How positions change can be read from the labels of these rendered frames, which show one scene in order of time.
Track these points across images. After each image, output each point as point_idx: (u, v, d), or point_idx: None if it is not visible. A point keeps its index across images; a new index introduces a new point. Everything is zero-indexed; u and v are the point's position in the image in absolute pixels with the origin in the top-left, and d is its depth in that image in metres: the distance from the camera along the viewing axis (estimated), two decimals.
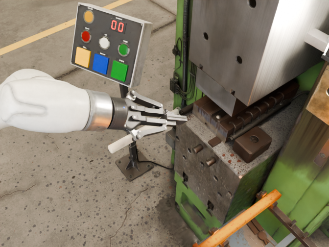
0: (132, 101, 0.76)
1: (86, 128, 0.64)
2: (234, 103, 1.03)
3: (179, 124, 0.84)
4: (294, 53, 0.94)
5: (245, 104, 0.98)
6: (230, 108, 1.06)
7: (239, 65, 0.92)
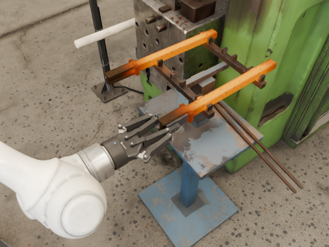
0: (126, 132, 0.80)
1: (96, 180, 0.69)
2: None
3: (185, 121, 0.83)
4: None
5: None
6: None
7: None
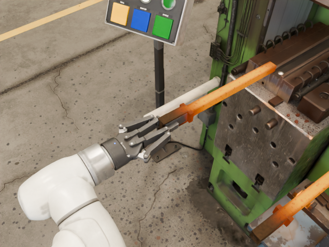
0: (127, 132, 0.80)
1: (96, 181, 0.70)
2: None
3: (184, 120, 0.83)
4: None
5: None
6: None
7: None
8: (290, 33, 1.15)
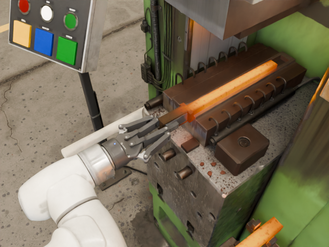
0: (127, 132, 0.80)
1: (96, 181, 0.70)
2: (227, 8, 0.55)
3: (184, 120, 0.83)
4: None
5: (248, 2, 0.50)
6: (220, 22, 0.58)
7: None
8: (215, 59, 0.96)
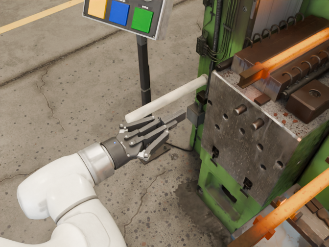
0: (127, 132, 0.80)
1: (96, 180, 0.69)
2: None
3: (183, 119, 0.83)
4: None
5: None
6: None
7: None
8: (278, 26, 1.07)
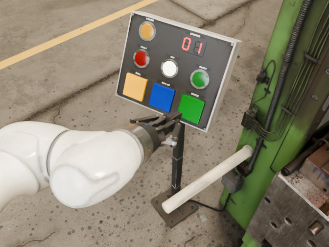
0: None
1: (143, 158, 0.58)
2: None
3: None
4: None
5: None
6: None
7: None
8: None
